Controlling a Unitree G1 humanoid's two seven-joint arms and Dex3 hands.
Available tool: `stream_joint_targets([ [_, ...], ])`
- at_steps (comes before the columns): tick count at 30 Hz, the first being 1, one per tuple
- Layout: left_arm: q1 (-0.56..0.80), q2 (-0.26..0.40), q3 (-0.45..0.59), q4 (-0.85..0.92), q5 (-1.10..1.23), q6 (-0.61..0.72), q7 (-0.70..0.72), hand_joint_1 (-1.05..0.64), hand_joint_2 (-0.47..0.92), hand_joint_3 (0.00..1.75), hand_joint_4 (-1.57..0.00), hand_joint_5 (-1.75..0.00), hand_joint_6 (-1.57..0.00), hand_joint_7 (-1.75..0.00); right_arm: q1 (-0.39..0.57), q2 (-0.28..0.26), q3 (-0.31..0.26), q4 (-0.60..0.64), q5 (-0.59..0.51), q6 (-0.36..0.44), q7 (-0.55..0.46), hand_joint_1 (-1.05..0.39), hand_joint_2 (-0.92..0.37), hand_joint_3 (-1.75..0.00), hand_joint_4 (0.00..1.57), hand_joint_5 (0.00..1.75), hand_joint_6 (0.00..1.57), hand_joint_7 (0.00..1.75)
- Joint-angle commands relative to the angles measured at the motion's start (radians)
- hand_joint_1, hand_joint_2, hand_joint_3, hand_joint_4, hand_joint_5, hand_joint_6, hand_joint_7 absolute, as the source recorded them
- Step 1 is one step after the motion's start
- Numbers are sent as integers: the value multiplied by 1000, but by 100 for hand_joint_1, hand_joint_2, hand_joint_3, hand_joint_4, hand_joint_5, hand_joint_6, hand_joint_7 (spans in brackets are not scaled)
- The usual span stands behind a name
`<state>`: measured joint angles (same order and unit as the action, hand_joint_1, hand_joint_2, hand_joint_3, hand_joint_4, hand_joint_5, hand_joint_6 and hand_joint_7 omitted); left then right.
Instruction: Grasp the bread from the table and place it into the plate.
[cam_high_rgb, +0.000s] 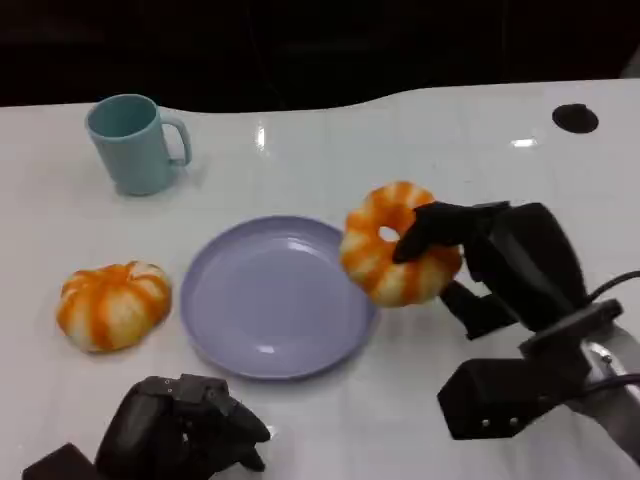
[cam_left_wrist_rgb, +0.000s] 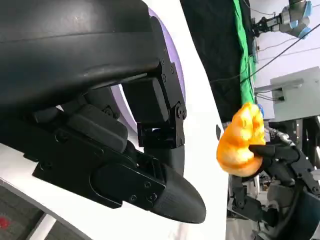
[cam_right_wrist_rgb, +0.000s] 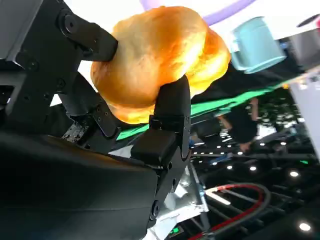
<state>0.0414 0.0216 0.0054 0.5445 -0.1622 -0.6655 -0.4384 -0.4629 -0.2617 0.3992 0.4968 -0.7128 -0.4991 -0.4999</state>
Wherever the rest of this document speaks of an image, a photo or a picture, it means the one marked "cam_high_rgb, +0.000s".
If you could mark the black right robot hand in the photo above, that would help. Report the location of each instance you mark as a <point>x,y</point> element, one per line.
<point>520,260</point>

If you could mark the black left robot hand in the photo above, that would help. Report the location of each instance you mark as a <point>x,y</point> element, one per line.
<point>170,430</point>

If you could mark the orange and white bread roll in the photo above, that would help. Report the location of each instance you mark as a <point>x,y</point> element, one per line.
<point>380,270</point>
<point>113,306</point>

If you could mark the black table grommet hole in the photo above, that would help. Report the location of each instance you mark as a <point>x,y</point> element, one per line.
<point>575,118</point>

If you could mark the lilac plate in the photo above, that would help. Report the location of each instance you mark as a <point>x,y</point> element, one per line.
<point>275,300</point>

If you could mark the pale green mug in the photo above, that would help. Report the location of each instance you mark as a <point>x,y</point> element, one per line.
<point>131,145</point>

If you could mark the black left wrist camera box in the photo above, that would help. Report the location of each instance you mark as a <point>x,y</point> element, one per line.
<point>60,465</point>

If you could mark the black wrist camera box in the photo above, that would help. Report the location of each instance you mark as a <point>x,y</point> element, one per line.
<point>510,395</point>
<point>60,465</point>

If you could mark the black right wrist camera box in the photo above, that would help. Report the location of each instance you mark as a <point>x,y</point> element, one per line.
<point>510,395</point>

